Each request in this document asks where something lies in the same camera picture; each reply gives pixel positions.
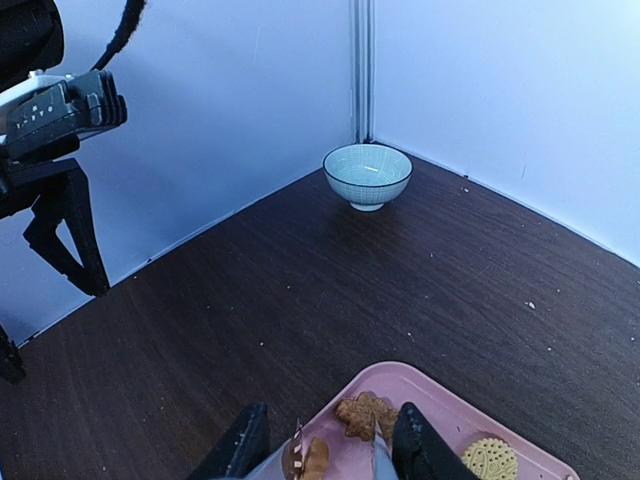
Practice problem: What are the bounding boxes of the brown leaf cookie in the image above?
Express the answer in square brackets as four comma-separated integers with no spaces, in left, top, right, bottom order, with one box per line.
[334,392,399,443]

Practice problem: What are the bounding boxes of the pale blue ceramic bowl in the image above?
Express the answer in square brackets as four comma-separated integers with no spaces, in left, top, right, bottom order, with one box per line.
[322,144,413,212]

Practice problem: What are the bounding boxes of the left frame post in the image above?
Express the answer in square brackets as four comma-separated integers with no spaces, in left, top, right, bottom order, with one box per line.
[351,0,375,143]

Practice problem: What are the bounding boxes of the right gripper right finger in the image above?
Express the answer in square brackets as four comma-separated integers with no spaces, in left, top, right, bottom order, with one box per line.
[392,402,478,480]

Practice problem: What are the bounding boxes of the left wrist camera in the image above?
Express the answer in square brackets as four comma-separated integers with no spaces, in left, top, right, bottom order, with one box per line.
[1,70,128,162]

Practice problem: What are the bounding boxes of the pink plastic tray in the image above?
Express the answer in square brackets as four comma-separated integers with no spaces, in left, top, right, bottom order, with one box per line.
[294,360,581,480]

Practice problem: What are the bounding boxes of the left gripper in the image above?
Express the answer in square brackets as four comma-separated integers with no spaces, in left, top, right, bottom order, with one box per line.
[1,158,110,297]

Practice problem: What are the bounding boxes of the tan maple leaf cookie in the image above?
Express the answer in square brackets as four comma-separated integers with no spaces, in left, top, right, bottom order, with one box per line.
[301,437,330,480]

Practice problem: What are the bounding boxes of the round cookie tray top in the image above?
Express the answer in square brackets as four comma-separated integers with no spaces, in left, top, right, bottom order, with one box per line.
[461,438,519,480]

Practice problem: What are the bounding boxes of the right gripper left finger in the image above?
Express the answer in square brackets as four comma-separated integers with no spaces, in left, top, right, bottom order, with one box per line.
[187,402,270,480]

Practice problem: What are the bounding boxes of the silver white tongs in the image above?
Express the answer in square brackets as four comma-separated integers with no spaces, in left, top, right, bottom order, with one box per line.
[248,424,398,479]

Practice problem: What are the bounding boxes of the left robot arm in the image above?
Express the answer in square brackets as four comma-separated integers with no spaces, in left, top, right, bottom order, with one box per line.
[1,1,128,297]

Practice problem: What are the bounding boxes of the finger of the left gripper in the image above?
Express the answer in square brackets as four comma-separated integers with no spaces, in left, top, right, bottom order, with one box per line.
[0,326,26,385]

